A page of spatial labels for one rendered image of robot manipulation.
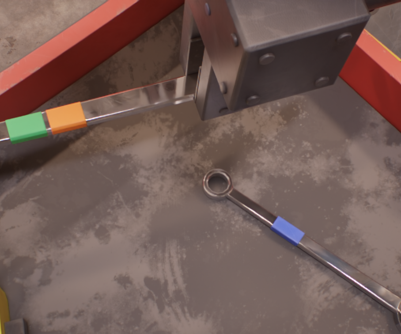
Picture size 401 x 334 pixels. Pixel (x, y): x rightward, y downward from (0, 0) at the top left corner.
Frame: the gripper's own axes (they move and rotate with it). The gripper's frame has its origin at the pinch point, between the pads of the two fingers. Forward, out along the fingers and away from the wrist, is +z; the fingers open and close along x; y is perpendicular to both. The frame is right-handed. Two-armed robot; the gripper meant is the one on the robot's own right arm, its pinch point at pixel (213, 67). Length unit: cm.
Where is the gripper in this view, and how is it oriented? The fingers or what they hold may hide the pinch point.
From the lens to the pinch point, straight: 39.6
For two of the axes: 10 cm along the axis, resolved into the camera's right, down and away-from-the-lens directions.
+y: 9.5, -2.6, 1.9
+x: -3.2, -8.9, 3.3
